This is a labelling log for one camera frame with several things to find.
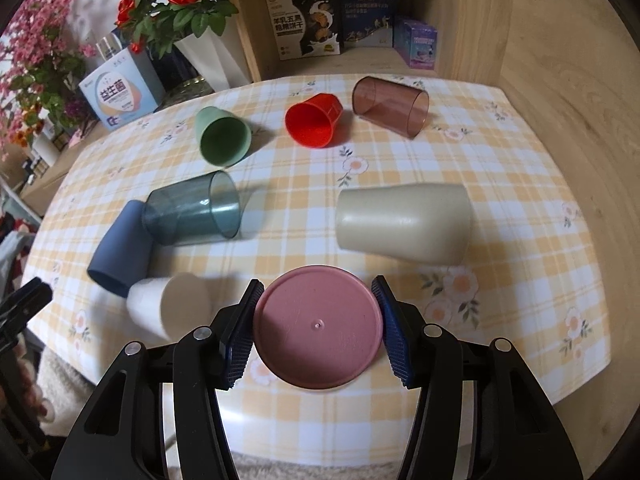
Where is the black and white snack box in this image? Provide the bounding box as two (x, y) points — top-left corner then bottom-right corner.
(264, 0), (344, 61)

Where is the white vase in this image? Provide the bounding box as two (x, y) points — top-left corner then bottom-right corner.
(173, 25), (251, 92)

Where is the wooden shelf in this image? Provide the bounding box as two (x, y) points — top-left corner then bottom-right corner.
(220, 0), (640, 241)

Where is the dark glass vase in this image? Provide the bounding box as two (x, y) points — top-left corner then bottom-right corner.
(159, 47), (216, 106)

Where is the dark blue cup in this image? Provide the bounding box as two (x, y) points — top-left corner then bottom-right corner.
(87, 199), (155, 298)

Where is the transparent brown cup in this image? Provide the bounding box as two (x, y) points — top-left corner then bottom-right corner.
(352, 76), (430, 139)

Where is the red cup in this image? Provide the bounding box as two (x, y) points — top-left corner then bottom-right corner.
(285, 92), (343, 149)

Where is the pink flower bouquet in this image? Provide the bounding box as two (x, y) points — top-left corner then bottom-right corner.
(0, 0), (97, 133)

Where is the purple box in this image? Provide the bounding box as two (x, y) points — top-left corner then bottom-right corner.
(393, 16), (438, 71)

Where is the pink cup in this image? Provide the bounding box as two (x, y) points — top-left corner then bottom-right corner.
(252, 266), (385, 390)

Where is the cream white cup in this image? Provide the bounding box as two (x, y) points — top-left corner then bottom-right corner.
(126, 273), (217, 339)

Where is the dark blue box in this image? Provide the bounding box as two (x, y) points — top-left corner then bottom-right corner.
(341, 0), (397, 49)

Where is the yellow plaid tablecloth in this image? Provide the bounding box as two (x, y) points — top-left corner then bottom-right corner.
(24, 74), (614, 453)

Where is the red rose bouquet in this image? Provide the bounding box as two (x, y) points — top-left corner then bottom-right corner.
(116, 0), (240, 59)

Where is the light blue box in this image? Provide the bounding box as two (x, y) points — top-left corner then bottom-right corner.
(79, 50), (167, 132)

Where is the green cup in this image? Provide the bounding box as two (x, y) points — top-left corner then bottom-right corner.
(195, 106), (251, 168)

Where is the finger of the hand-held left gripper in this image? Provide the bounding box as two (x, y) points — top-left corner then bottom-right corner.
(0, 277), (53, 343)

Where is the transparent teal cup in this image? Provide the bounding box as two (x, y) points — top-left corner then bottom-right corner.
(141, 170), (242, 246)

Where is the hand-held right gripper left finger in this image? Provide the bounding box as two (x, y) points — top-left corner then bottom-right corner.
(51, 278), (265, 480)

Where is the beige cup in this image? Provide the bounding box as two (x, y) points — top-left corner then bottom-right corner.
(335, 183), (472, 266)

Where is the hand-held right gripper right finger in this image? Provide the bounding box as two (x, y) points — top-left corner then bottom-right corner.
(371, 275), (585, 480)

